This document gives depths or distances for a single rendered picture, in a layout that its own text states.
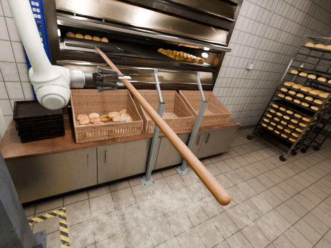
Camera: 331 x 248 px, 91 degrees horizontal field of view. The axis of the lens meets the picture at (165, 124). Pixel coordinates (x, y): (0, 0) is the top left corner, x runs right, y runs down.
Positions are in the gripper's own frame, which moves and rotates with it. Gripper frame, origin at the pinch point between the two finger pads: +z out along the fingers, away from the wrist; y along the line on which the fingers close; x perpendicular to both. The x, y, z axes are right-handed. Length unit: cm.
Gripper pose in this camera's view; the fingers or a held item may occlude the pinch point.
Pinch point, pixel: (124, 80)
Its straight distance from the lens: 97.6
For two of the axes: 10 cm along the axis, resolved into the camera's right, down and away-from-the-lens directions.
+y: -1.9, 8.6, 4.8
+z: 8.7, -0.8, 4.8
